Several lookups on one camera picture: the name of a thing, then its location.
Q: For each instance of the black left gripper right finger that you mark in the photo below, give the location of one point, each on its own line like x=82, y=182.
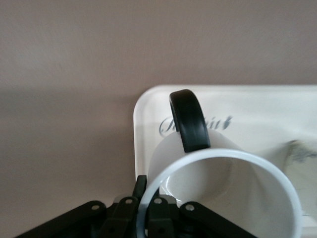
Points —
x=173, y=223

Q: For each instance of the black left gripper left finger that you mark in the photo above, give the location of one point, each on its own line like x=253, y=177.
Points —
x=99, y=223

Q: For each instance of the cream tray with Rabbit print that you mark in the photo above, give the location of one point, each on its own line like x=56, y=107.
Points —
x=223, y=99

